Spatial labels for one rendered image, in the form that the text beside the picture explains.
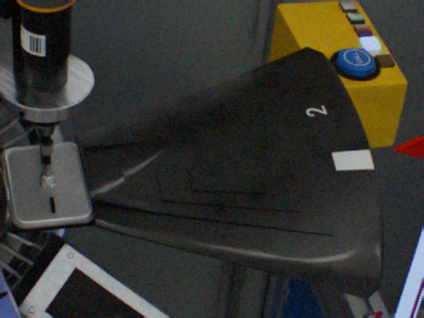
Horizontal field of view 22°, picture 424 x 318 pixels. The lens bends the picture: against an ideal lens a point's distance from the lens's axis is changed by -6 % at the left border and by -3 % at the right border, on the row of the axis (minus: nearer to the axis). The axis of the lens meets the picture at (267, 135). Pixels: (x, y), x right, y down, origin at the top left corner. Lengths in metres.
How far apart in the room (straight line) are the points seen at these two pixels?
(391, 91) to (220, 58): 0.58
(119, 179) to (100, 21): 0.81
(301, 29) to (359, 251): 0.43
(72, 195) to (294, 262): 0.17
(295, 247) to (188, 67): 0.91
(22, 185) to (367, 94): 0.46
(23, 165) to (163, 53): 0.85
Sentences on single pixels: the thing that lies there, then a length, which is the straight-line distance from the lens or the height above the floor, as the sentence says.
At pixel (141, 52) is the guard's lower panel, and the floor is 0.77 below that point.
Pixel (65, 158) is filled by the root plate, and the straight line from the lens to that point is 0.87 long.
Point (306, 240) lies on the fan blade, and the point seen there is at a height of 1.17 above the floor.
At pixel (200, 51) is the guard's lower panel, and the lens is 1.71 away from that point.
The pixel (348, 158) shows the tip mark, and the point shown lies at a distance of 0.90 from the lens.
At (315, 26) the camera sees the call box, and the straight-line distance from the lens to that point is 1.24.
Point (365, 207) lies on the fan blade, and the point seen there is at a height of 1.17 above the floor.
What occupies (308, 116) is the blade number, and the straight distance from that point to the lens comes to 0.91.
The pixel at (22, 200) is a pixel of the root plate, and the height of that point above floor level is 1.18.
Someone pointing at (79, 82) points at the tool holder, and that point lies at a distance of 0.79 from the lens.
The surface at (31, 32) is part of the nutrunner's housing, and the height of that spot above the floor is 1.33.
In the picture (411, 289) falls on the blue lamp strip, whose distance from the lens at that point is 1.07.
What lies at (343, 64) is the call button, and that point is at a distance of 1.18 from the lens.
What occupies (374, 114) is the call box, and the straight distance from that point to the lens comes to 1.20.
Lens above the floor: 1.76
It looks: 40 degrees down
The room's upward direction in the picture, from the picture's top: 9 degrees clockwise
